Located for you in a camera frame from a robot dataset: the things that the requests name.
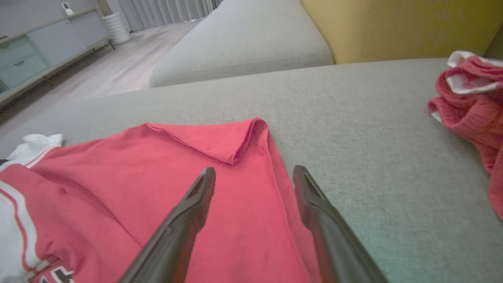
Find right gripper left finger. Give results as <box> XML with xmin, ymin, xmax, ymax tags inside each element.
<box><xmin>118</xmin><ymin>167</ymin><xmax>217</xmax><ymax>283</ymax></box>

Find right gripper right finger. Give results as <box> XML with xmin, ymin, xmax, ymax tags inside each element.
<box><xmin>292</xmin><ymin>165</ymin><xmax>389</xmax><ymax>283</ymax></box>

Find red printed basketball jersey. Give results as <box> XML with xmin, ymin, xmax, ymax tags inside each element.
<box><xmin>0</xmin><ymin>118</ymin><xmax>323</xmax><ymax>283</ymax></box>

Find red shorts with white trim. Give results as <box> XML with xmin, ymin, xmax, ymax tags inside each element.
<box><xmin>427</xmin><ymin>50</ymin><xmax>503</xmax><ymax>221</ymax></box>

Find grey fabric sofa seat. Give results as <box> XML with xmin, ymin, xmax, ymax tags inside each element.
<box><xmin>149</xmin><ymin>0</ymin><xmax>335</xmax><ymax>88</ymax></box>

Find white ribbed cylinder bin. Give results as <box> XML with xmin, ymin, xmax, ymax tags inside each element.
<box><xmin>103</xmin><ymin>12</ymin><xmax>131</xmax><ymax>45</ymax></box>

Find yellow sofa back cushion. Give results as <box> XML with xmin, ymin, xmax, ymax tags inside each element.
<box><xmin>301</xmin><ymin>0</ymin><xmax>503</xmax><ymax>64</ymax></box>

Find grey pleated curtains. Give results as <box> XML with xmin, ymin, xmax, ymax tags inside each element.
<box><xmin>117</xmin><ymin>0</ymin><xmax>223</xmax><ymax>33</ymax></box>

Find white and green TV cabinet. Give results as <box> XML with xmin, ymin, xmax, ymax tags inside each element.
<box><xmin>0</xmin><ymin>8</ymin><xmax>115</xmax><ymax>107</ymax></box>

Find dark grey sofa cushion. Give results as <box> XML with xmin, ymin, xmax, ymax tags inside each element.
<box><xmin>483</xmin><ymin>24</ymin><xmax>503</xmax><ymax>60</ymax></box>

